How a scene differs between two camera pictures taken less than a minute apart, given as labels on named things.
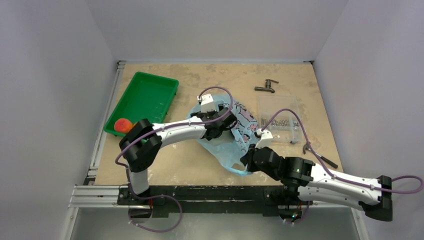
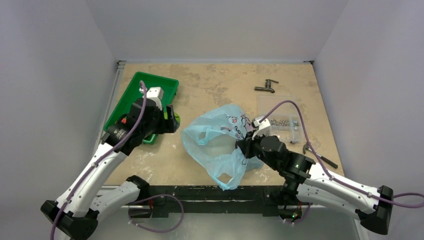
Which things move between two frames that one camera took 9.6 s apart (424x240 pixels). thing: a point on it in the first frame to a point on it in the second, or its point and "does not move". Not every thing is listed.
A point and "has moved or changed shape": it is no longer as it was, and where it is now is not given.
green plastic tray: [148, 96] does not move
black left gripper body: [210, 113] to [157, 126]
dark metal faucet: [267, 88] does not move
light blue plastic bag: [234, 143] has moved or changed shape
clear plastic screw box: [284, 127] does not move
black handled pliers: [306, 146] does not move
